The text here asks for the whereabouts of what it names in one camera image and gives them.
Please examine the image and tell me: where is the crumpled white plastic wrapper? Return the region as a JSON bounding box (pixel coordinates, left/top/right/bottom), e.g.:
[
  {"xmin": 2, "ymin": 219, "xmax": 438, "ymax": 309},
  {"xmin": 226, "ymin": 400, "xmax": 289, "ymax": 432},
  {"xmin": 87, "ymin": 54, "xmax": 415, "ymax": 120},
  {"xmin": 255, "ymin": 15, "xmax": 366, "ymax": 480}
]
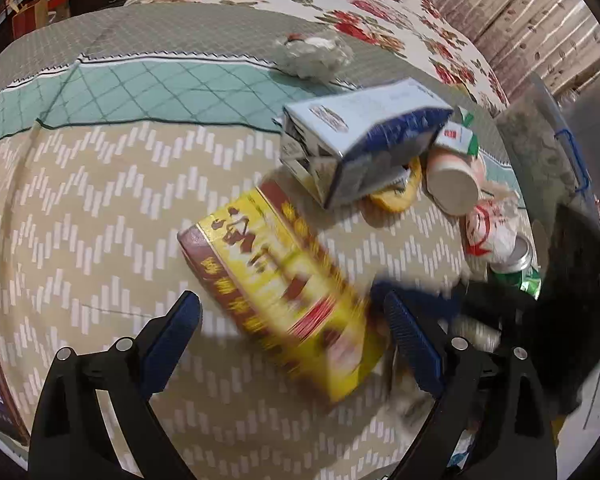
[{"xmin": 275, "ymin": 32, "xmax": 353, "ymax": 78}]

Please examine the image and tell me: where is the small white green carton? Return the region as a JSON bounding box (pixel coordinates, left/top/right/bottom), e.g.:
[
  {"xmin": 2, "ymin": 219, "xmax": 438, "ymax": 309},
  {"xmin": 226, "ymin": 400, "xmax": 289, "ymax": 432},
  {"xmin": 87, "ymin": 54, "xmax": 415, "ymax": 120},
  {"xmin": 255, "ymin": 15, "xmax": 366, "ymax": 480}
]
[{"xmin": 432, "ymin": 107, "xmax": 481, "ymax": 157}]

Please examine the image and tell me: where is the white red plastic bag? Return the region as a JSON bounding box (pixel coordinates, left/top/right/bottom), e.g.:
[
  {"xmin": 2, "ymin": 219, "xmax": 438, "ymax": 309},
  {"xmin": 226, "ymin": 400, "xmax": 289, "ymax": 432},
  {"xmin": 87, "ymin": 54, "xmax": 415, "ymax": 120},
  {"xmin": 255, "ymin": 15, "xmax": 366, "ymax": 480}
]
[{"xmin": 462, "ymin": 200, "xmax": 518, "ymax": 267}]

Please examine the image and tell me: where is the white paper cup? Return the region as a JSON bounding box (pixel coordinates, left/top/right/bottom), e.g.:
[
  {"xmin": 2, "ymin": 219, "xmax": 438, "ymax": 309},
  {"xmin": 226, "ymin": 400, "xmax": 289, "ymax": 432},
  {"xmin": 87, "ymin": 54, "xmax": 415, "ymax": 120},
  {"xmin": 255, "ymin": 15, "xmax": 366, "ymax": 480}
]
[{"xmin": 425, "ymin": 147, "xmax": 481, "ymax": 216}]

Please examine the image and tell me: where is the yellow red carton box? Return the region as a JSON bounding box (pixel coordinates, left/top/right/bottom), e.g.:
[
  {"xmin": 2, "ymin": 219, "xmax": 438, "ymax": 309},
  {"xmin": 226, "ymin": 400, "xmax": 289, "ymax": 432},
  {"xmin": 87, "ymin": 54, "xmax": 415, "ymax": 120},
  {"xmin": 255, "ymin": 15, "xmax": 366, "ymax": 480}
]
[{"xmin": 177, "ymin": 182, "xmax": 386, "ymax": 403}]

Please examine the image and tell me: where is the brown paper bag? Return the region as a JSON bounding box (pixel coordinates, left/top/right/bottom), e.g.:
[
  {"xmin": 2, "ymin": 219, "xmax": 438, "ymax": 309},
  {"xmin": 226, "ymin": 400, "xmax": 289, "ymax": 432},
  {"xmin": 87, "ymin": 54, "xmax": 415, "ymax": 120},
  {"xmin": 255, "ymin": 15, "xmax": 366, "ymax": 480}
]
[{"xmin": 11, "ymin": 0, "xmax": 49, "ymax": 39}]

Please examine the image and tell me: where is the clear storage box blue handle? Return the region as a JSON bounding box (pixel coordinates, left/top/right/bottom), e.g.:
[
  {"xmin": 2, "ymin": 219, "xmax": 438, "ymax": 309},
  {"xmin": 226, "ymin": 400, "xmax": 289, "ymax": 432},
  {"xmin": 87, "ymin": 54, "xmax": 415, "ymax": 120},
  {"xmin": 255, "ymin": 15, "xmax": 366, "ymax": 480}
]
[{"xmin": 495, "ymin": 72, "xmax": 600, "ymax": 206}]

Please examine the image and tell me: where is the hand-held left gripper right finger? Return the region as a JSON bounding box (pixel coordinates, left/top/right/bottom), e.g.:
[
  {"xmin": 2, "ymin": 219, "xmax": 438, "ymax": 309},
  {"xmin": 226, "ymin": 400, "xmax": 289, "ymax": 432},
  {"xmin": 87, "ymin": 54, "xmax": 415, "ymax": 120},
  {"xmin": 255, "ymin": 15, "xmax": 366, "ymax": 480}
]
[{"xmin": 382, "ymin": 291, "xmax": 561, "ymax": 480}]

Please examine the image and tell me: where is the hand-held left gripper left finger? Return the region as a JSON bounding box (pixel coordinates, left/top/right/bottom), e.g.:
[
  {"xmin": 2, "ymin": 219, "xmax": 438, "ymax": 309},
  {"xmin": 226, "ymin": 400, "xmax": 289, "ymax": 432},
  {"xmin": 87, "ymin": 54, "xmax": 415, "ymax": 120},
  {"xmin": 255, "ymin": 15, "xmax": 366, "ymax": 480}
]
[{"xmin": 27, "ymin": 290, "xmax": 203, "ymax": 480}]

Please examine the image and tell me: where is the blue white carton box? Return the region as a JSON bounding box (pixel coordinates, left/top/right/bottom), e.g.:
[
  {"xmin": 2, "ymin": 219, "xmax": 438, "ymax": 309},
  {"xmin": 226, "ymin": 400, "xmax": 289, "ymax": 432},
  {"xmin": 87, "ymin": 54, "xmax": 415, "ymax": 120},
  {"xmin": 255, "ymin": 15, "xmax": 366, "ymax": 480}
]
[{"xmin": 280, "ymin": 78, "xmax": 453, "ymax": 209}]

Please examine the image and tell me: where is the green drink can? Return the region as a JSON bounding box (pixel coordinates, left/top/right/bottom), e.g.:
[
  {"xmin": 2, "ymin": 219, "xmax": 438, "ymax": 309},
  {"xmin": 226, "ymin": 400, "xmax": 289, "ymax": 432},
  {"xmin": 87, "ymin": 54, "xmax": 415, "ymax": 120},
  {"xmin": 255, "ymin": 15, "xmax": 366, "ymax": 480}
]
[{"xmin": 490, "ymin": 235, "xmax": 543, "ymax": 297}]

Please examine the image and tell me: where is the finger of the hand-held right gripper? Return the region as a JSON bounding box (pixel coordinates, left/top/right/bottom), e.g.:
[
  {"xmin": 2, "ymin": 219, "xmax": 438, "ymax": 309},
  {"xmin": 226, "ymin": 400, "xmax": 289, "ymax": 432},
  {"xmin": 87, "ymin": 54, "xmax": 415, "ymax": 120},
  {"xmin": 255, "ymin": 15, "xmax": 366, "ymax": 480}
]
[{"xmin": 372, "ymin": 279, "xmax": 541, "ymax": 322}]

